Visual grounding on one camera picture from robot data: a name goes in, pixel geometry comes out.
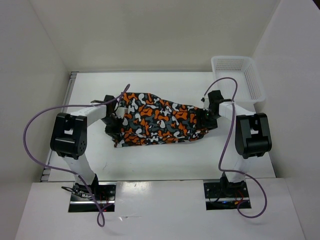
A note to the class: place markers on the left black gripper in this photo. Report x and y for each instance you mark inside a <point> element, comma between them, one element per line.
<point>115,132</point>

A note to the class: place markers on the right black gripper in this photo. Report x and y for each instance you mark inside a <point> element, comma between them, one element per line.
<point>210,125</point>

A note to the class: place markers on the camouflage orange black shorts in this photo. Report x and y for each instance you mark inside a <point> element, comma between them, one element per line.
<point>151,120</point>

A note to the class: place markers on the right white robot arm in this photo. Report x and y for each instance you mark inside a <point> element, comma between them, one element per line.
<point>250,132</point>

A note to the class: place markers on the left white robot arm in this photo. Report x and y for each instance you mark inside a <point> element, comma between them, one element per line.
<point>69,139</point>

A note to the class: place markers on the white plastic basket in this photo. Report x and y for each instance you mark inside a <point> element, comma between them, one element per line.
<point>243,70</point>

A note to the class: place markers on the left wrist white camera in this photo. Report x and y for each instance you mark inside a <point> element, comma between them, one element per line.
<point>121,112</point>

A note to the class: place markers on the wrist white camera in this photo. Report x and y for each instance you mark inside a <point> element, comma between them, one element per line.
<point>206,103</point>
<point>121,112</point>

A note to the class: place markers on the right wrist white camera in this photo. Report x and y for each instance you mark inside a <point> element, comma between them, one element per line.
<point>206,103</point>

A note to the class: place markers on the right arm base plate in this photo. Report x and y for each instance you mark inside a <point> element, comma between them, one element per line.
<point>228,199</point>

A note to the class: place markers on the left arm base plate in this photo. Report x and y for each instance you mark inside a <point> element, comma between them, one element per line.
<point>82,202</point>

